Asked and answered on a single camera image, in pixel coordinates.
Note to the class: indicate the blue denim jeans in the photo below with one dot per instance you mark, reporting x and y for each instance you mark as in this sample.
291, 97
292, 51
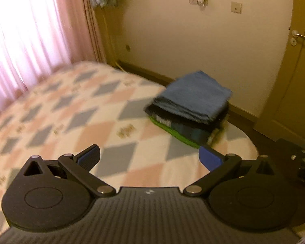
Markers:
190, 99

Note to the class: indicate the stack of folded clothes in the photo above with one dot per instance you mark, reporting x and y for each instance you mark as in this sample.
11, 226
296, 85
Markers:
190, 131

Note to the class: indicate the beige door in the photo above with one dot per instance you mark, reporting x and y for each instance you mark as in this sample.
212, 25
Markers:
294, 81

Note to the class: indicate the checkered pink grey blanket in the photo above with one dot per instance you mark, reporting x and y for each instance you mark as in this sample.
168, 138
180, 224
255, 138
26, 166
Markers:
78, 111

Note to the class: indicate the green folded garment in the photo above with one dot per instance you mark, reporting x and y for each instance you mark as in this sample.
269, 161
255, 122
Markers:
172, 132

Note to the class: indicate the pink curtain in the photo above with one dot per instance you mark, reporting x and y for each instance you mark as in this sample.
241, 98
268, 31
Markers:
35, 30

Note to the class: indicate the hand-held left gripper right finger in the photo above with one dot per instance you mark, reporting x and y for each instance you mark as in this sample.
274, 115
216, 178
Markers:
209, 158

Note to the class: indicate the wall socket with plug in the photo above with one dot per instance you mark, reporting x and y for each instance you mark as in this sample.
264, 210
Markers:
198, 0

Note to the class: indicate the wall switch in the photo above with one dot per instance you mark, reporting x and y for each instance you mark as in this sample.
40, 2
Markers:
236, 7

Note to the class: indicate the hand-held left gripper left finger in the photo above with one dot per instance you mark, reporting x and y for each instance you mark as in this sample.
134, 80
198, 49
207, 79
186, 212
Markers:
89, 156

